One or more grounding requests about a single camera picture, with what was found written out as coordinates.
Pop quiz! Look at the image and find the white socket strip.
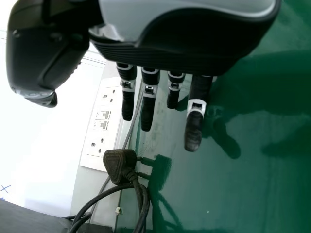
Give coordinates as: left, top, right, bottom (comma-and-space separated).
79, 77, 125, 173

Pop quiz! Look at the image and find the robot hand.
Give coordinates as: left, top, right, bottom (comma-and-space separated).
5, 0, 282, 153

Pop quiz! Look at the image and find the black power plug with cable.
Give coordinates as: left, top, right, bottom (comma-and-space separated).
103, 149, 156, 233

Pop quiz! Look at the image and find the grey cable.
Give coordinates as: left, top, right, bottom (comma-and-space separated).
87, 83, 144, 223

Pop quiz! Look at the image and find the dark grey box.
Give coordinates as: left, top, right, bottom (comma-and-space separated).
0, 200, 115, 233

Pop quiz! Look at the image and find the black cable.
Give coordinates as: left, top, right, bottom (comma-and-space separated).
69, 183, 137, 233

